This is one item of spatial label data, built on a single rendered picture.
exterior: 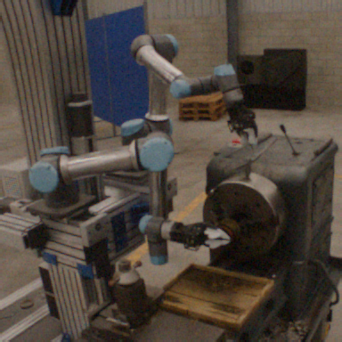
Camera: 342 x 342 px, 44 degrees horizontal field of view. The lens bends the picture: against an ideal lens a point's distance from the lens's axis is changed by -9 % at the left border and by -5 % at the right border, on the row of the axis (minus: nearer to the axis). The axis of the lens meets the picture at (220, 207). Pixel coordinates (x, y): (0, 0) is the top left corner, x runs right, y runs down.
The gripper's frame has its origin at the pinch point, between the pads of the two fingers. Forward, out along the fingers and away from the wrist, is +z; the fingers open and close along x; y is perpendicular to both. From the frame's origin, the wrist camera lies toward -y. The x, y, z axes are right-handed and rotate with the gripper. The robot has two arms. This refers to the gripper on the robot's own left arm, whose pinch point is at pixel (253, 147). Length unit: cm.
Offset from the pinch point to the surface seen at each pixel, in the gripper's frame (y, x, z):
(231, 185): 18.3, -4.4, 9.4
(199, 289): 40, -19, 40
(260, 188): 15.7, 5.5, 13.2
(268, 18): -954, -318, -211
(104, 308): 74, -30, 28
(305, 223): 1.0, 12.3, 34.2
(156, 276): -81, -156, 86
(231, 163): -0.2, -12.2, 4.0
